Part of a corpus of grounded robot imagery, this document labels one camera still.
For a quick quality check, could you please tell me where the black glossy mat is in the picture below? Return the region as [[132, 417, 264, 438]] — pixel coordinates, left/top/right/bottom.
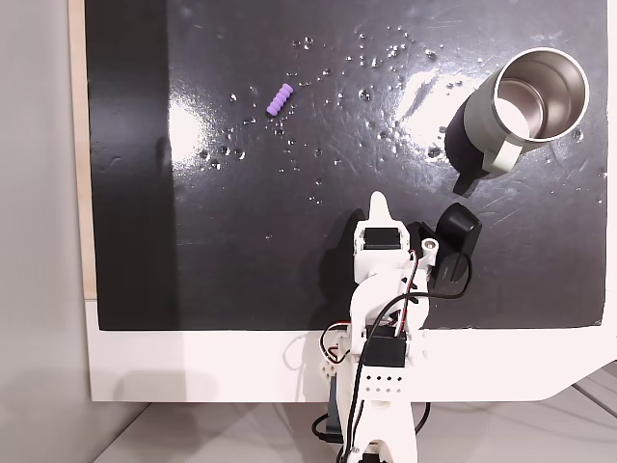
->
[[84, 0, 608, 333]]

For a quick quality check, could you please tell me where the grey steel mug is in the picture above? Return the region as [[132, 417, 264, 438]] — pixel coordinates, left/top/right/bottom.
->
[[461, 46, 591, 175]]

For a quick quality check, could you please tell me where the purple ribbed pen grip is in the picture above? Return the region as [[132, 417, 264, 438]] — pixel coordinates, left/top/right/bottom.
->
[[265, 83, 295, 118]]

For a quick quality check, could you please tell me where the white base board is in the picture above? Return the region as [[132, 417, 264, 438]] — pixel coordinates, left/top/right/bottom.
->
[[85, 297, 617, 404]]

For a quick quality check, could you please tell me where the light wooden board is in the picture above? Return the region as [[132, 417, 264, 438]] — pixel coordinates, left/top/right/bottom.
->
[[67, 0, 100, 303]]

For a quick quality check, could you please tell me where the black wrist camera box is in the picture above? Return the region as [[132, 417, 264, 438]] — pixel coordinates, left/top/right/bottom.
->
[[409, 203, 484, 296]]

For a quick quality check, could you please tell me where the red and white servo cable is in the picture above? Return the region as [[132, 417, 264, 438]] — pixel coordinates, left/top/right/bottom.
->
[[319, 250, 421, 366]]

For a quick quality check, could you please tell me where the black power cable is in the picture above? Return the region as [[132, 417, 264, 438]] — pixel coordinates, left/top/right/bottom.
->
[[311, 398, 433, 444]]

